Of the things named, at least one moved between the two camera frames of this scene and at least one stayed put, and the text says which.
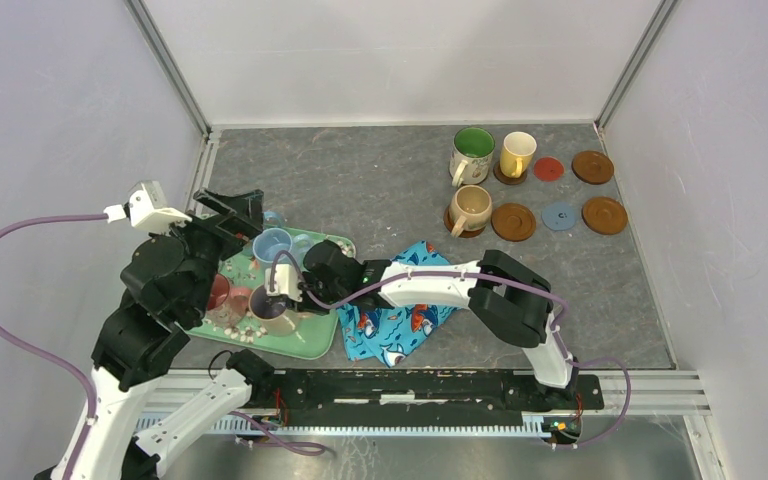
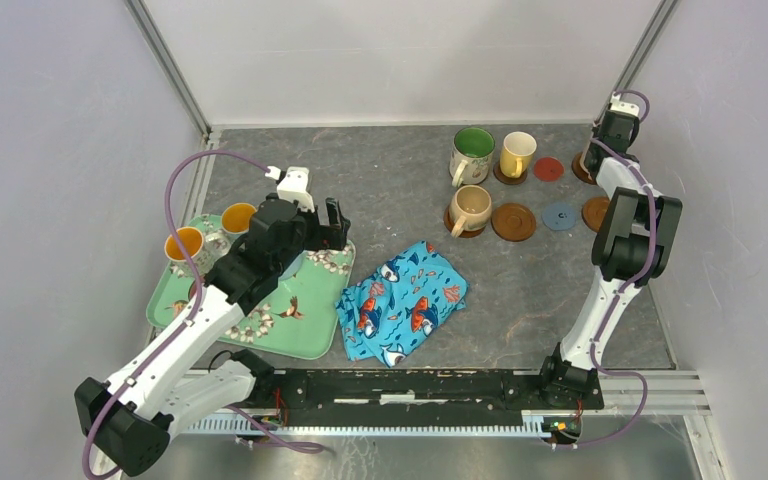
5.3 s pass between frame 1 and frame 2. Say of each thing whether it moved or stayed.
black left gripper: moved
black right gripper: moved
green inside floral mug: stayed
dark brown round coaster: stayed
